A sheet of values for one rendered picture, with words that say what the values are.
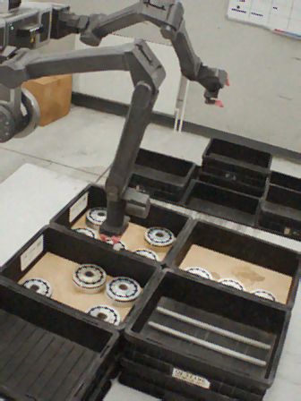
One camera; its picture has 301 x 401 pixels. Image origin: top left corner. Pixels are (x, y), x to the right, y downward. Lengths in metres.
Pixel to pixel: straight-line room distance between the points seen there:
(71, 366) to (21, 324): 0.20
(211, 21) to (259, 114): 0.91
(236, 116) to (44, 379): 3.54
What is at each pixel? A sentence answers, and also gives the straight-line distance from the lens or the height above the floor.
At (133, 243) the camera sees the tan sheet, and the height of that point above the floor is 0.83.
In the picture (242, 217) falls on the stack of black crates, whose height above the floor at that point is 0.38.
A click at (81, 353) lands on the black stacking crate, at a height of 0.83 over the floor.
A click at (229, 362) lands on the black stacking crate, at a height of 0.83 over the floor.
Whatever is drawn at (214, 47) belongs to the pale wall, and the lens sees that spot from 4.37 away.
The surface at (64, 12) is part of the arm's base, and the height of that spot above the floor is 1.49.
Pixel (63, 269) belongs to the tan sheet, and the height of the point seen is 0.83.
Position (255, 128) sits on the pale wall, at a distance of 4.51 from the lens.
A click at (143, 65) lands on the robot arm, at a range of 1.19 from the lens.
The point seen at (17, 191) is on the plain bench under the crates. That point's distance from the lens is 2.21.
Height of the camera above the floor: 1.87
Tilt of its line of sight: 32 degrees down
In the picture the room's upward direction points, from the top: 9 degrees clockwise
